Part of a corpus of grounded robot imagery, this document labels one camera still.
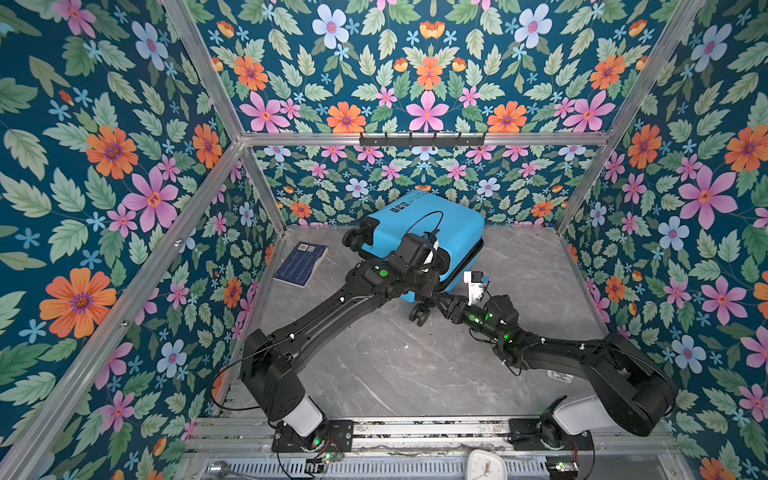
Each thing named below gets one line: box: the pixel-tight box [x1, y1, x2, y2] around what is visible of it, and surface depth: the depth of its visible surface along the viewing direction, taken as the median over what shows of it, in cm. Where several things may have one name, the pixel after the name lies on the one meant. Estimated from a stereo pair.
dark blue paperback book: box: [272, 241, 329, 289], surface depth 110 cm
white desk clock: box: [466, 449, 508, 480], surface depth 69 cm
